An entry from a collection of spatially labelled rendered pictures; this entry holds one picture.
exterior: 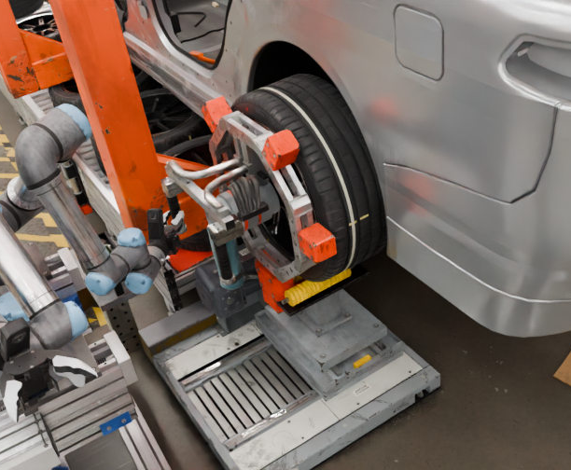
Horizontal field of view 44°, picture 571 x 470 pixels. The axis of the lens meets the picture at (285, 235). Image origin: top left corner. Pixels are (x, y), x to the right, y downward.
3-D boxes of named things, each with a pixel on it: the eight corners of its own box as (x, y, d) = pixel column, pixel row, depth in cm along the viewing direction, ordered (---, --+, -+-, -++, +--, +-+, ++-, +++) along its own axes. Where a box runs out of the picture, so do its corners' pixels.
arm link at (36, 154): (11, 143, 173) (115, 297, 193) (42, 121, 180) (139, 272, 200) (-14, 150, 180) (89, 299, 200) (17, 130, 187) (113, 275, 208)
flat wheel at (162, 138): (75, 171, 383) (61, 131, 369) (158, 116, 423) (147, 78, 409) (163, 198, 348) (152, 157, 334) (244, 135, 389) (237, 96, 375)
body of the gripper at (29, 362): (63, 392, 131) (33, 361, 138) (53, 356, 126) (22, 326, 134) (24, 414, 126) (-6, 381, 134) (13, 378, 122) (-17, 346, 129)
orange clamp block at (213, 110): (236, 117, 231) (224, 94, 231) (215, 127, 228) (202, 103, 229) (231, 126, 237) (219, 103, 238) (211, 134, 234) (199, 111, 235)
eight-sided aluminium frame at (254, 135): (325, 300, 228) (305, 154, 195) (308, 309, 225) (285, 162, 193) (243, 226, 267) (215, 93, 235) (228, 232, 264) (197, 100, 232)
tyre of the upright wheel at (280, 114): (370, 287, 254) (417, 174, 199) (316, 317, 246) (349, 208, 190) (273, 159, 281) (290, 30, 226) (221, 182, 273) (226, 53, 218)
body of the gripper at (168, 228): (160, 242, 234) (147, 266, 225) (155, 221, 229) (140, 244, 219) (182, 243, 232) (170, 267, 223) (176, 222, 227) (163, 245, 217)
